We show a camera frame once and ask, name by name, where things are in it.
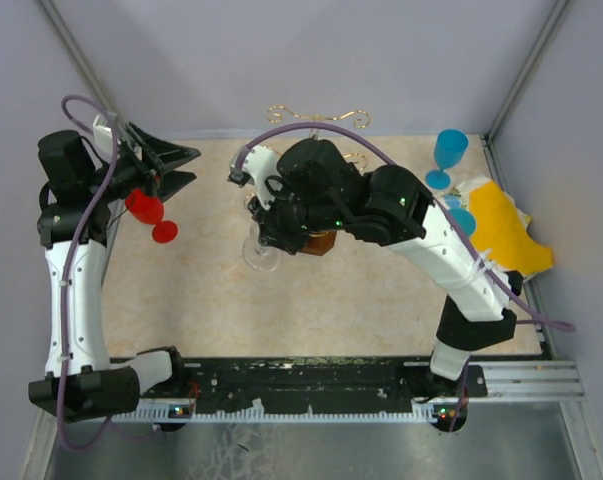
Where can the gold wire glass rack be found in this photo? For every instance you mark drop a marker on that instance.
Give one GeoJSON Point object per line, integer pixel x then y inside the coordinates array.
{"type": "Point", "coordinates": [324, 188]}

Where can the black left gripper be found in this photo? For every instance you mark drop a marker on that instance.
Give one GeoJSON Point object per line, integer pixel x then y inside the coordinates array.
{"type": "Point", "coordinates": [161, 182]}

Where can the red plastic wine glass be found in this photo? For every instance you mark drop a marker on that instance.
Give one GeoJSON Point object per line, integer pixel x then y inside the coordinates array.
{"type": "Point", "coordinates": [150, 211]}

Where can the blue wine glass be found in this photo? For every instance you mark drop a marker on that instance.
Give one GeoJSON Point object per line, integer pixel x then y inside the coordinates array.
{"type": "Point", "coordinates": [461, 214]}
{"type": "Point", "coordinates": [449, 150]}

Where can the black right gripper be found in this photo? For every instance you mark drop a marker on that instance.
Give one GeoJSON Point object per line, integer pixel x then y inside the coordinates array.
{"type": "Point", "coordinates": [271, 232]}

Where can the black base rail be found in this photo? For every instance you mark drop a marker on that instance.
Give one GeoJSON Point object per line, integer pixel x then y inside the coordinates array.
{"type": "Point", "coordinates": [332, 389]}

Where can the blue wine glass front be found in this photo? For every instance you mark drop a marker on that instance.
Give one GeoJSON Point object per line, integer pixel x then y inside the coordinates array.
{"type": "Point", "coordinates": [461, 214]}

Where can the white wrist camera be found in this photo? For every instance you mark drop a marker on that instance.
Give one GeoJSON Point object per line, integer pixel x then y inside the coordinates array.
{"type": "Point", "coordinates": [102, 135]}
{"type": "Point", "coordinates": [253, 166]}

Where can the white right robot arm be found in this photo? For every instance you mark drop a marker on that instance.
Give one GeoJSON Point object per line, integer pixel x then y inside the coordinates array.
{"type": "Point", "coordinates": [402, 216]}

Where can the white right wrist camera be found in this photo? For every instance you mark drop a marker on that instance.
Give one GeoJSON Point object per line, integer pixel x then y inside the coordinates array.
{"type": "Point", "coordinates": [253, 166]}

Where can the clear wine glass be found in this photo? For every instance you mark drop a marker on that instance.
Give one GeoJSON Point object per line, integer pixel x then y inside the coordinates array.
{"type": "Point", "coordinates": [258, 256]}

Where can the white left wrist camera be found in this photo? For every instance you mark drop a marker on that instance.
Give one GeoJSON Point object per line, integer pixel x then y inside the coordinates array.
{"type": "Point", "coordinates": [102, 135]}

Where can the yellow patterned cloth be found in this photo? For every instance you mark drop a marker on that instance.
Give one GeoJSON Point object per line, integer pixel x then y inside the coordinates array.
{"type": "Point", "coordinates": [501, 228]}

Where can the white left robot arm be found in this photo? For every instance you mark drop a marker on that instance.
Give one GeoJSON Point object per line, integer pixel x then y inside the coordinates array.
{"type": "Point", "coordinates": [80, 382]}

